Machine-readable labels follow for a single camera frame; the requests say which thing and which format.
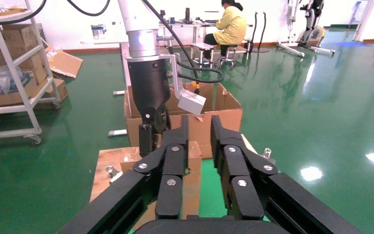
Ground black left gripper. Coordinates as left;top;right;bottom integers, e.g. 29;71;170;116
127;57;172;158

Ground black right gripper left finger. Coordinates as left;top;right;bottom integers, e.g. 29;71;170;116
56;115;189;234

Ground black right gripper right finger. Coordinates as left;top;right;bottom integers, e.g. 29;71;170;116
210;115;362;234

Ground large open cardboard carton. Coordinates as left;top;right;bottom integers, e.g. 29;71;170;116
124;82;244;159

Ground small brown cardboard box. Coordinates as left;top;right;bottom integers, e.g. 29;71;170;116
34;78;69;110

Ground flattened cardboard sheet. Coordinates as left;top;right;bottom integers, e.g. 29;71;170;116
45;47;84;80

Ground narrow brown cardboard box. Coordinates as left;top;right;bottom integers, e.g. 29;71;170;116
29;53;50;85

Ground flat brown cardboard box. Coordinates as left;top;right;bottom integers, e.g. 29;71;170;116
0;72;40;107

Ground large brown cardboard box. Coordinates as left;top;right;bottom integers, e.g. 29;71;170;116
0;24;40;65

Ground silver metal binder clip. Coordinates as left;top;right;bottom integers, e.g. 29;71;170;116
105;165;124;185
260;148;276;164

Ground white step stool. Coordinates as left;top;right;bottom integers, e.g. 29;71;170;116
190;42;216;69

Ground white framed desk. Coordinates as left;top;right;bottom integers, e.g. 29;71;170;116
158;18;254;56

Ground black stool chrome base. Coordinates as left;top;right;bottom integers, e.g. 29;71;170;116
217;44;241;69

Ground shiny metal can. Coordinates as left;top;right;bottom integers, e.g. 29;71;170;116
91;24;107;40

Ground black stand round base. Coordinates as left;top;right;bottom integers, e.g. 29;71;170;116
248;11;271;54

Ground person in yellow coat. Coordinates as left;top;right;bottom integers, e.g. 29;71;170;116
204;0;248;60

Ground white metal shelf rack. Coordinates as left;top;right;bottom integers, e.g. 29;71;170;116
0;0;61;145

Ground white machine with legs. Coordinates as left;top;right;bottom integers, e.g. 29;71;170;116
277;0;336;59

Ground clear plastic bag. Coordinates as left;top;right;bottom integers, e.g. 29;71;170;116
0;65;24;95

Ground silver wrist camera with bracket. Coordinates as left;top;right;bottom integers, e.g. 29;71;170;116
126;53;207;116

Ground black camera cable yellow tag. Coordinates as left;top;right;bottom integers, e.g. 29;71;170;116
142;0;225;95

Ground black overhead cable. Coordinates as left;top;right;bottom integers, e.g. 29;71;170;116
0;0;48;26
66;0;111;17

